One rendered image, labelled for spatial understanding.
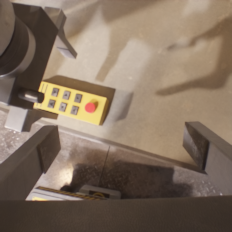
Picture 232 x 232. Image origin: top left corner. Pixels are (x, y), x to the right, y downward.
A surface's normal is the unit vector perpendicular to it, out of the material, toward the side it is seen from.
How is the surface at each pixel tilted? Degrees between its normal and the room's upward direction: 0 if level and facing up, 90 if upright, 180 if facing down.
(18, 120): 0
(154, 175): 0
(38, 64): 90
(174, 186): 0
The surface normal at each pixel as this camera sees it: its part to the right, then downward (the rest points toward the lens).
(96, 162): -0.13, -0.10
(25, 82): 0.95, 0.26
